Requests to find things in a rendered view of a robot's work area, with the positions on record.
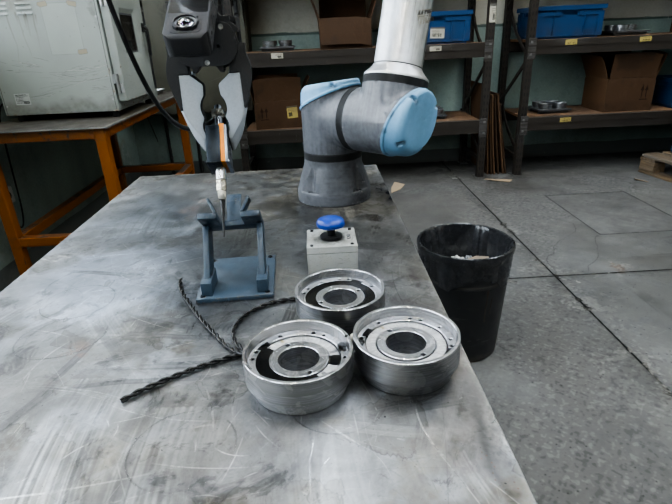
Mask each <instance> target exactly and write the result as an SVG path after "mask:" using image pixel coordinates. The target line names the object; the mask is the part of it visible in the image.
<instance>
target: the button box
mask: <svg viewBox="0 0 672 504"><path fill-rule="evenodd" d="M307 261H308V275H310V274H313V273H315V272H318V271H322V270H327V269H335V268H351V269H358V245H357V240H356V236H355V231H354V228H340V229H337V230H335V236H327V230H322V229H316V230H307Z"/></svg>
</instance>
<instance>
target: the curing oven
mask: <svg viewBox="0 0 672 504"><path fill-rule="evenodd" d="M112 3H113V5H114V8H115V10H116V13H117V15H118V18H119V20H120V23H121V25H122V28H123V30H124V33H125V35H126V38H127V40H128V42H129V45H130V47H131V49H132V52H133V54H134V56H135V58H136V60H137V63H138V65H139V67H140V69H141V71H142V73H143V75H144V77H145V79H146V81H147V83H148V85H149V87H150V88H151V90H152V92H153V93H154V95H155V97H157V96H158V93H157V86H156V80H155V74H154V69H153V63H152V57H151V55H152V48H151V42H150V36H149V31H148V28H146V24H145V18H144V11H143V6H142V0H112ZM0 96H1V99H2V102H3V106H4V109H5V112H6V116H18V120H19V122H24V121H28V119H27V117H26V115H42V114H63V113H83V112H104V111H112V117H120V116H121V115H120V112H119V111H120V110H122V109H125V108H127V107H130V106H132V105H135V104H137V103H140V102H142V101H145V103H152V100H151V98H150V96H149V95H148V93H147V91H146V89H145V88H144V86H143V84H142V82H141V80H140V78H139V76H138V74H137V72H136V70H135V68H134V66H133V64H132V62H131V60H130V57H129V55H128V53H127V51H126V48H125V46H124V44H123V41H122V39H121V37H120V34H119V32H118V30H117V27H116V25H115V22H114V20H113V17H112V15H111V12H110V10H109V7H108V5H107V2H106V0H0Z"/></svg>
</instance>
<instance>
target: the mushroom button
mask: <svg viewBox="0 0 672 504"><path fill-rule="evenodd" d="M316 224H317V227H318V228H319V229H322V230H327V236H335V230H337V229H340V228H342V227H344V225H345V221H344V219H343V218H342V217H340V216H337V215H326V216H323V217H320V218H319V219H318V220H317V222H316Z"/></svg>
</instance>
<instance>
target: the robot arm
mask: <svg viewBox="0 0 672 504"><path fill-rule="evenodd" d="M433 1H434V0H383V3H382V10H381V17H380V24H379V31H378V38H377V44H376V51H375V58H374V64H373V65H372V66H371V67H370V68H369V69H368V70H366V71H365V72H364V74H363V82H362V87H361V83H360V80H359V79H358V78H351V79H345V80H338V81H332V82H325V83H318V84H312V85H306V86H305V87H304V88H303V89H302V91H301V106H300V110H301V117H302V131H303V146H304V166H303V170H302V174H301V178H300V182H299V186H298V197H299V200H300V202H302V203H304V204H306V205H310V206H315V207H324V208H335V207H346V206H352V205H356V204H360V203H362V202H365V201H367V200H368V199H369V198H370V197H371V185H370V182H369V179H368V176H367V173H366V170H365V167H364V165H363V162H362V155H361V151H362V152H370V153H377V154H384V155H386V156H391V157H393V156H405V157H406V156H412V155H414V154H416V153H418V152H419V151H420V150H421V149H422V148H423V146H425V145H426V143H427V142H428V140H429V139H430V137H431V135H432V132H433V130H434V127H435V123H436V118H437V107H435V106H436V104H437V102H436V98H435V96H434V94H433V93H432V92H431V91H429V90H428V85H429V80H428V79H427V78H426V76H425V75H424V73H423V71H422V68H423V62H424V55H425V49H426V43H427V37H428V31H429V25H430V19H431V13H432V7H433ZM235 32H237V36H236V33H235ZM162 35H163V39H164V42H165V45H166V47H165V48H166V52H167V61H166V76H167V81H168V84H169V87H170V89H171V91H172V93H173V96H174V98H175V100H176V102H177V104H178V106H179V109H180V110H181V112H182V114H183V116H184V118H185V120H186V122H187V124H188V126H189V128H190V130H191V132H192V134H193V136H194V137H195V139H196V140H197V141H198V143H199V144H200V145H201V146H202V148H203V149H204V150H205V151H206V135H205V122H206V114H205V112H204V110H203V99H204V98H205V94H206V93H205V84H204V83H203V82H202V81H201V80H199V79H198V78H196V76H195V74H196V73H199V71H200V69H201V68H202V67H209V66H216V67H217V68H218V69H219V71H220V72H225V71H226V68H225V67H229V74H228V75H227V76H226V77H225V78H224V79H223V80H222V81H221V82H220V83H219V91H220V95H221V97H222V98H223V99H224V100H225V102H226V106H227V111H226V119H227V121H228V123H229V133H228V138H229V141H230V145H231V148H232V150H236V148H237V146H238V144H239V142H240V140H241V137H242V135H243V131H244V126H245V120H246V114H247V108H248V100H249V95H250V89H251V84H252V67H251V63H250V60H249V58H248V56H247V53H246V44H245V42H242V39H241V30H240V21H239V17H236V16H230V15H225V10H224V1H223V0H169V2H168V7H167V12H166V16H165V21H164V26H163V31H162ZM190 69H193V71H192V72H191V70H190Z"/></svg>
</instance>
